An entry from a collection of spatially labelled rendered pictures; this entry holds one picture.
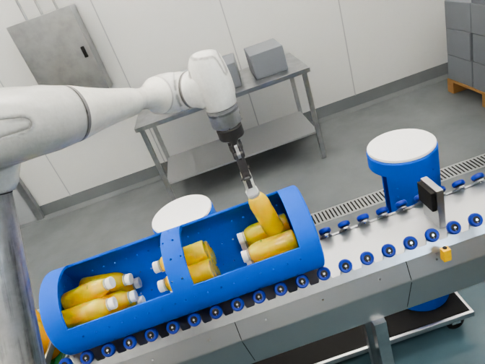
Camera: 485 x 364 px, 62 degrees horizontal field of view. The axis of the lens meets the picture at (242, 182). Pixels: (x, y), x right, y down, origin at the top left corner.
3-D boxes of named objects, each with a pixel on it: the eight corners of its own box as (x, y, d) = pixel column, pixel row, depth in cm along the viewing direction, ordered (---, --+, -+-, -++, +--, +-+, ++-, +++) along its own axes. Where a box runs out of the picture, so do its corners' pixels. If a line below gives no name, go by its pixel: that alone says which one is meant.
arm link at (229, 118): (234, 96, 117) (240, 115, 120) (204, 107, 117) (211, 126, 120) (239, 105, 109) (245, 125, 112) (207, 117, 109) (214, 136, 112)
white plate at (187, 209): (139, 232, 176) (141, 234, 177) (190, 234, 162) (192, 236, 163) (172, 194, 196) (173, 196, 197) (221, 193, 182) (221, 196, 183)
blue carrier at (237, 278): (332, 283, 130) (312, 211, 117) (74, 374, 130) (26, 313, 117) (307, 235, 155) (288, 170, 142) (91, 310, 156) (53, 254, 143)
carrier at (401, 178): (424, 263, 229) (379, 285, 225) (408, 124, 187) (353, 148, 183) (462, 295, 204) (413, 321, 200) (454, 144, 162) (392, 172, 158)
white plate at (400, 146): (407, 122, 186) (407, 125, 186) (354, 146, 182) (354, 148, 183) (452, 141, 162) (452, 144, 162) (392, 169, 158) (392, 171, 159)
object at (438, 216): (446, 226, 139) (443, 189, 132) (435, 230, 139) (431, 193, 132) (429, 211, 148) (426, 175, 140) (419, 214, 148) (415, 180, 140)
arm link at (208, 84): (245, 95, 114) (207, 101, 121) (227, 40, 106) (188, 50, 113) (229, 113, 106) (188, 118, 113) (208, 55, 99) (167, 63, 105)
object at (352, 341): (475, 331, 202) (474, 310, 195) (191, 428, 204) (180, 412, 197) (419, 264, 248) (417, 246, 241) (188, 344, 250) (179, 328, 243)
